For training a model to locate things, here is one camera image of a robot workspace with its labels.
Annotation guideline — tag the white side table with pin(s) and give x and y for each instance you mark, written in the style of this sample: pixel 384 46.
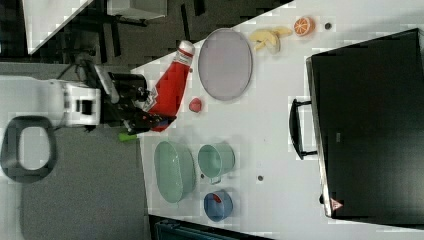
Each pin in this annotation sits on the white side table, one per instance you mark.
pixel 44 18

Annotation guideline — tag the orange half toy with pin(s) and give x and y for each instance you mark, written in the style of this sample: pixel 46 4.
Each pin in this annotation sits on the orange half toy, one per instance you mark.
pixel 304 26

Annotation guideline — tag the green toy object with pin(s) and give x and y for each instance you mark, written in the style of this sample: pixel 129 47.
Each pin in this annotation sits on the green toy object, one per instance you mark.
pixel 123 137

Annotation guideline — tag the green colander bowl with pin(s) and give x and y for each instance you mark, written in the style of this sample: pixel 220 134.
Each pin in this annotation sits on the green colander bowl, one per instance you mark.
pixel 175 172

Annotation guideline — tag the small red item in bowl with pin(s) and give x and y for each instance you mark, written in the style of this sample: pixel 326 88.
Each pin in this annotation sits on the small red item in bowl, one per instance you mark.
pixel 216 198

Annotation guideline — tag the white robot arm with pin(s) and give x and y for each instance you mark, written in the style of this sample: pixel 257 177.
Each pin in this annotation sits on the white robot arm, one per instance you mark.
pixel 32 110

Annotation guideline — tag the peeled banana toy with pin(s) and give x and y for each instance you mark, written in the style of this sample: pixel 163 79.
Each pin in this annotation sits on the peeled banana toy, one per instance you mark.
pixel 269 38

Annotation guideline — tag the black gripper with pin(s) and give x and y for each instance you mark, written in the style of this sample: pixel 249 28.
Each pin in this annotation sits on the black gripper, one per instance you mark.
pixel 118 110

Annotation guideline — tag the grey round plate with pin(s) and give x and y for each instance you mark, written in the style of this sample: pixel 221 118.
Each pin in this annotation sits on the grey round plate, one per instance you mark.
pixel 225 64

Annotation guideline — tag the black cylindrical cup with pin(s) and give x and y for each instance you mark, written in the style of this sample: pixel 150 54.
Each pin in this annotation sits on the black cylindrical cup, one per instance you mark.
pixel 129 85

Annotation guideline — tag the red strawberry toy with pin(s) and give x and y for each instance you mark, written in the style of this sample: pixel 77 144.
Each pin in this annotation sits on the red strawberry toy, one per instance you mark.
pixel 195 105

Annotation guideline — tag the black toaster oven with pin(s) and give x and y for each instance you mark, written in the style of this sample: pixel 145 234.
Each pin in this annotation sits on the black toaster oven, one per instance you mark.
pixel 367 106

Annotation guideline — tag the red ketchup bottle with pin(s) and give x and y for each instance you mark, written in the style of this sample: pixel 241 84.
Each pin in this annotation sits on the red ketchup bottle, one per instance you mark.
pixel 166 96

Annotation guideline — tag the green metal cup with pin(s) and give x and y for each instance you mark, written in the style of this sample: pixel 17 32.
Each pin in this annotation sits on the green metal cup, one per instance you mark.
pixel 216 160

